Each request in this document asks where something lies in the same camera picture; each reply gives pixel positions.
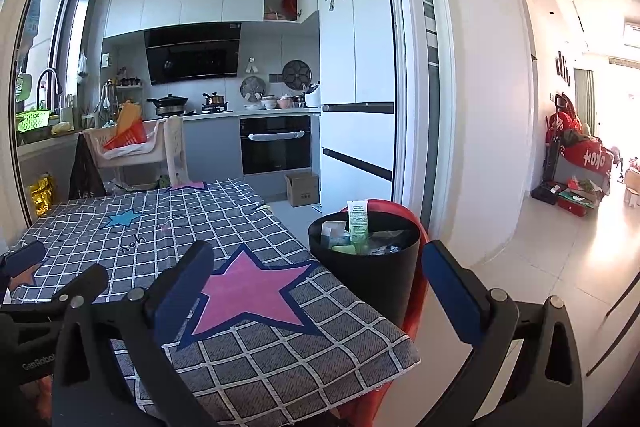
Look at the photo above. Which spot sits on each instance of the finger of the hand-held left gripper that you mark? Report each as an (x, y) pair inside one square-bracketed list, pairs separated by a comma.
[(85, 284), (25, 257)]

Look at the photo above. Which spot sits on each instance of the black hanging garment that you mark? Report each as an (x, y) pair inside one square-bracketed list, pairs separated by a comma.
[(85, 177)]

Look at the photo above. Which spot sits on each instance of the spice rack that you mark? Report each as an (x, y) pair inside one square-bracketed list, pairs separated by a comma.
[(125, 87)]

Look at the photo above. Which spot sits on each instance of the dark round moulded pan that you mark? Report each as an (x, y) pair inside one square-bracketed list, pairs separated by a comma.
[(296, 74)]

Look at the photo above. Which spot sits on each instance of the grey kitchen counter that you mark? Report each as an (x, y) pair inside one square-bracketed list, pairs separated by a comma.
[(210, 147)]

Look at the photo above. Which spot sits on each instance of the green sponge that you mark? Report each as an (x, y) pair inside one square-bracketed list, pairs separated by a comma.
[(342, 249)]

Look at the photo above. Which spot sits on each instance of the metal kitchen faucet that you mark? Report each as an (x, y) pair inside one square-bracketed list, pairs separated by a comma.
[(50, 71)]

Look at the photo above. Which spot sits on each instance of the pink pot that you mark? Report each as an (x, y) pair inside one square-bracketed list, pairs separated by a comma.
[(286, 103)]

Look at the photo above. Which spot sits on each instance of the orange board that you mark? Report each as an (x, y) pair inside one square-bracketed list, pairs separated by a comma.
[(127, 117)]

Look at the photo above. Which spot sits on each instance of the red gift bags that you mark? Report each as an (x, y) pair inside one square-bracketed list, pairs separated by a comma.
[(595, 162)]

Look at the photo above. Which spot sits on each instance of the black wok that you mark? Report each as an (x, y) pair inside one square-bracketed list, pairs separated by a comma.
[(167, 103)]

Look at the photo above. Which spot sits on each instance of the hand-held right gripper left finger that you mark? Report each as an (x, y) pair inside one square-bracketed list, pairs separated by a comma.
[(182, 292)]

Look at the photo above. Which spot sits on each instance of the white refrigerator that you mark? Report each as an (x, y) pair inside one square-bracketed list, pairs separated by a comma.
[(360, 57)]

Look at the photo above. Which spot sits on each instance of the gold foil bag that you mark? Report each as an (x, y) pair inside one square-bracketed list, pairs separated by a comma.
[(42, 197)]

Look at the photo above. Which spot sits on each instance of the white rice cooker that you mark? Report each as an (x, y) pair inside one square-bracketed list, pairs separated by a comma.
[(311, 97)]

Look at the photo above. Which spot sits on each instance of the red chair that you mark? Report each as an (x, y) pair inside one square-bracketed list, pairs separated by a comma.
[(416, 317)]

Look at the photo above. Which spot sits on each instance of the white plastic cart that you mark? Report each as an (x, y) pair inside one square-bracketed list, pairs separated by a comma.
[(130, 159)]

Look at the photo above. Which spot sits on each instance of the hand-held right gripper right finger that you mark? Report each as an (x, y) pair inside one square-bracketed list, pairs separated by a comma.
[(450, 292)]

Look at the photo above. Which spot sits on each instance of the white air conditioner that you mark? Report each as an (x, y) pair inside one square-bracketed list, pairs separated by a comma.
[(632, 34)]

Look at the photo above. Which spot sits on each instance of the black range hood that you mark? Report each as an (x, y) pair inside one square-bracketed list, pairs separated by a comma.
[(195, 57)]

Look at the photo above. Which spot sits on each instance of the green white carton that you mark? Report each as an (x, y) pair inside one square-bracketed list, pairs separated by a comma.
[(330, 232)]

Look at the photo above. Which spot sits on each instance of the grey checked star tablecloth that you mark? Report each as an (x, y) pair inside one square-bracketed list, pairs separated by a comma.
[(250, 357)]

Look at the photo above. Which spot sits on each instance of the brown cardboard box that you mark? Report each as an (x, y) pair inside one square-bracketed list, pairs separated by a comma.
[(302, 189)]

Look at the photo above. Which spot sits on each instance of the red plastic basket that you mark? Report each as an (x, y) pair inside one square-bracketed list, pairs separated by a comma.
[(130, 139)]

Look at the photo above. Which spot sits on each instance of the white wall switch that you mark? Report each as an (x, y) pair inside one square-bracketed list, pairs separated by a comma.
[(105, 60)]

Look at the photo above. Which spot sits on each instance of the red gift box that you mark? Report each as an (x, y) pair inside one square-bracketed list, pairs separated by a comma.
[(580, 204)]

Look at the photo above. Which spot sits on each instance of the green plastic basket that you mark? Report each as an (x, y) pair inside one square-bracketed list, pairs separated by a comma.
[(32, 122)]

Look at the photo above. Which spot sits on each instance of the black trash bin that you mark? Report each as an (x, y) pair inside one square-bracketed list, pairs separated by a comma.
[(365, 287)]

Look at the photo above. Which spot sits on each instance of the grey round hanging pan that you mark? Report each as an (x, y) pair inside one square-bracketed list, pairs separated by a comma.
[(251, 88)]

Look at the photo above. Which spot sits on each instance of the black built-in oven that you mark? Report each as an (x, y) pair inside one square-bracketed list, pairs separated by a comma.
[(275, 152)]

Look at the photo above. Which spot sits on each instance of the steel cooking pot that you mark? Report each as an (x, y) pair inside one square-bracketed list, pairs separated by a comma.
[(216, 101)]

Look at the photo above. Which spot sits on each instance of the white green tube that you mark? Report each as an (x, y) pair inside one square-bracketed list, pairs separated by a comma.
[(357, 227)]

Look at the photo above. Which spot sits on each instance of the black wall decoration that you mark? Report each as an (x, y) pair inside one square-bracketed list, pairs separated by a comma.
[(563, 68)]

